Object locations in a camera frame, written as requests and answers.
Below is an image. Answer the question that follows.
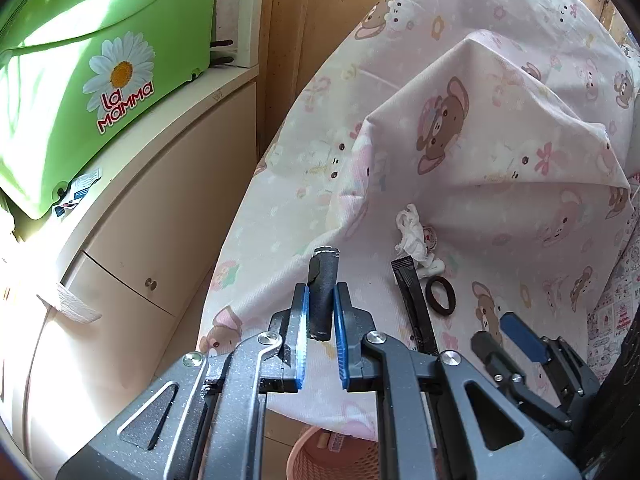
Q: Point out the green plastic storage box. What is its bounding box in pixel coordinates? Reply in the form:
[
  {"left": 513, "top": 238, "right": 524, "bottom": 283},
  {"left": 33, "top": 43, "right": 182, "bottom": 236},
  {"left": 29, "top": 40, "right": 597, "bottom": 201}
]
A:
[{"left": 0, "top": 0, "right": 221, "bottom": 221}]

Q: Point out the black sachet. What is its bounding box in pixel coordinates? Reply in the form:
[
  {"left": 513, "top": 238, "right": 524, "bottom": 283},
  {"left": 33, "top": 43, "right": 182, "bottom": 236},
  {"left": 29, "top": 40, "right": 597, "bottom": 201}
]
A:
[{"left": 391, "top": 256, "right": 441, "bottom": 356}]

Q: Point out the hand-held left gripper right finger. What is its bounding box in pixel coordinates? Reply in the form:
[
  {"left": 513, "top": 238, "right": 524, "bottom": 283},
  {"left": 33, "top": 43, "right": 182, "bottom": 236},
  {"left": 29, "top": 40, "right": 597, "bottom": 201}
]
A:
[{"left": 332, "top": 282, "right": 583, "bottom": 480}]

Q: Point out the cream cabinet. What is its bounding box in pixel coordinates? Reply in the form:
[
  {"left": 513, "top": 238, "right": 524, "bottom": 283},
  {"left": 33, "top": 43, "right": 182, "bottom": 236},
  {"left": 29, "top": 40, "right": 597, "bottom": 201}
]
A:
[{"left": 0, "top": 62, "right": 261, "bottom": 466}]

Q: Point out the wooden door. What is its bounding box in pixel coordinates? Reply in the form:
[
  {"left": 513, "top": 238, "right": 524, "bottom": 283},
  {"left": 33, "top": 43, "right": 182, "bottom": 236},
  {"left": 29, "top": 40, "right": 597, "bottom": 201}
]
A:
[{"left": 257, "top": 0, "right": 426, "bottom": 161}]

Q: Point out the patchwork print cloth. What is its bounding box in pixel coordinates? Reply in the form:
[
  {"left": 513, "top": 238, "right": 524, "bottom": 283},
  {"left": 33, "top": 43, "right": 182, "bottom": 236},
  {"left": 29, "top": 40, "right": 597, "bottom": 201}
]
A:
[{"left": 585, "top": 240, "right": 640, "bottom": 386}]

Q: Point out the pink plastic mesh basket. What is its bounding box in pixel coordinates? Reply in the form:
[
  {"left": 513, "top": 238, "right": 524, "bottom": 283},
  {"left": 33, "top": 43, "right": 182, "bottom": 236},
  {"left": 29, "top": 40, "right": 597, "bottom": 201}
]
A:
[{"left": 286, "top": 425, "right": 383, "bottom": 480}]

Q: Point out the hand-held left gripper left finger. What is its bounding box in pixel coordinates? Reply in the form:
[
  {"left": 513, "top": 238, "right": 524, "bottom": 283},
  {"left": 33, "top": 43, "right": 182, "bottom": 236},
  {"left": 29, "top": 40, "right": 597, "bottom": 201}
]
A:
[{"left": 55, "top": 282, "right": 313, "bottom": 480}]

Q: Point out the white paper piece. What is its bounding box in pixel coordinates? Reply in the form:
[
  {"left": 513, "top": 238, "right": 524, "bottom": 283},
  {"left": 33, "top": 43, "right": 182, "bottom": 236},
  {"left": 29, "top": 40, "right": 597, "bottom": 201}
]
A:
[{"left": 37, "top": 282, "right": 103, "bottom": 323}]

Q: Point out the blue white paper label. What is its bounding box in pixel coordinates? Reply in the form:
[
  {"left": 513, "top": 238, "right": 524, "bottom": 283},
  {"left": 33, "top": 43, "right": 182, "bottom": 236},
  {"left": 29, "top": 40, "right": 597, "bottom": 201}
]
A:
[{"left": 52, "top": 170, "right": 103, "bottom": 216}]

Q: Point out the pink bear print sheet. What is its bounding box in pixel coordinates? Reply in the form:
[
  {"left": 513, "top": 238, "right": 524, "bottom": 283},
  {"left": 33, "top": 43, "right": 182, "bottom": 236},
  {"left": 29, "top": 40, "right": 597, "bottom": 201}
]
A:
[{"left": 197, "top": 0, "right": 640, "bottom": 441}]

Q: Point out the small white plastic piece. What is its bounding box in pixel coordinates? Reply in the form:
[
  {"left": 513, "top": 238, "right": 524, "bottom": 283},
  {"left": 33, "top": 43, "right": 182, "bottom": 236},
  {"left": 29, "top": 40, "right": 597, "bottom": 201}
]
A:
[{"left": 417, "top": 257, "right": 447, "bottom": 278}]

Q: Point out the black tube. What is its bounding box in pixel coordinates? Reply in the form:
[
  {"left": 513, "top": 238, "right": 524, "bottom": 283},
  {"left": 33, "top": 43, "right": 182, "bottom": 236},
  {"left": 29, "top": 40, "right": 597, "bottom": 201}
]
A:
[{"left": 307, "top": 246, "right": 341, "bottom": 342}]

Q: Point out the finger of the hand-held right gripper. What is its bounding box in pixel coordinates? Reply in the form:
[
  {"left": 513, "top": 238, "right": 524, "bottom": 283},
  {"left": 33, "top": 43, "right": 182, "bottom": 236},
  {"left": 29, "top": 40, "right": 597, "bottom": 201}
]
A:
[
  {"left": 471, "top": 331, "right": 576, "bottom": 428},
  {"left": 500, "top": 312, "right": 601, "bottom": 401}
]

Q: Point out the black rubber ring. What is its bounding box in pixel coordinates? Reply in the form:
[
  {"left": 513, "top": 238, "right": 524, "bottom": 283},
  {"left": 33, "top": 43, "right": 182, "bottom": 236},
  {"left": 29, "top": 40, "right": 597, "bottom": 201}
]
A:
[{"left": 425, "top": 276, "right": 456, "bottom": 317}]

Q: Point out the small white tissue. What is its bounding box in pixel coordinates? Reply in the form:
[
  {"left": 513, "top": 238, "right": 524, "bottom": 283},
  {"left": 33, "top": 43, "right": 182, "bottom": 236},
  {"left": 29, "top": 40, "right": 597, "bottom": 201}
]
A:
[{"left": 395, "top": 204, "right": 432, "bottom": 263}]

